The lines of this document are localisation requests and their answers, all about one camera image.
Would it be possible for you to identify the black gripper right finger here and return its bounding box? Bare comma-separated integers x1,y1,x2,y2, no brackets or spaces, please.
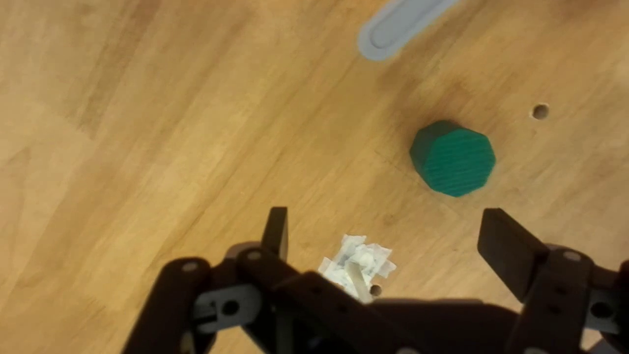
476,206,629,354

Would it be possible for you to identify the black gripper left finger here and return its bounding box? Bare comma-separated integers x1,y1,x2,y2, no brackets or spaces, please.
121,204,351,354

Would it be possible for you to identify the green octagonal block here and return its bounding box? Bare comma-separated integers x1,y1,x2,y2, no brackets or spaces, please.
410,117,498,198

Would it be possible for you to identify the white peg stand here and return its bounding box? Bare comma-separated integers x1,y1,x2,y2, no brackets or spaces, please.
317,231,400,304

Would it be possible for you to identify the gray pot with handle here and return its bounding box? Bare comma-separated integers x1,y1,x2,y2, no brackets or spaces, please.
357,0,463,64

